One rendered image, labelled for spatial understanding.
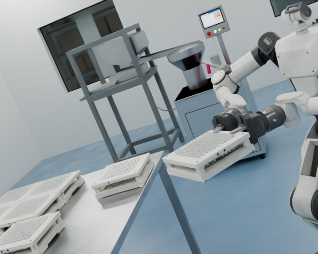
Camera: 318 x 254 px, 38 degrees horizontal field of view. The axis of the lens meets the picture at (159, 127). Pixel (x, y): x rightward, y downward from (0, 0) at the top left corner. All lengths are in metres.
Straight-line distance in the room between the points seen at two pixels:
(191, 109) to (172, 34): 2.82
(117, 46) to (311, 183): 3.32
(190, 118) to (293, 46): 2.28
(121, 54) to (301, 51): 3.24
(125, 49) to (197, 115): 1.26
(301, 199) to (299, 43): 0.65
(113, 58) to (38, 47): 2.65
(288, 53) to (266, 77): 4.81
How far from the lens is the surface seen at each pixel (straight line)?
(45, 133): 7.81
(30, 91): 7.70
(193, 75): 4.28
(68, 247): 1.88
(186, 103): 4.11
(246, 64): 2.20
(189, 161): 1.61
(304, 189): 2.05
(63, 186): 2.40
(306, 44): 1.93
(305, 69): 1.97
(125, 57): 4.97
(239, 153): 1.66
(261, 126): 1.75
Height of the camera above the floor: 1.54
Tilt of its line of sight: 13 degrees down
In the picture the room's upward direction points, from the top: 22 degrees counter-clockwise
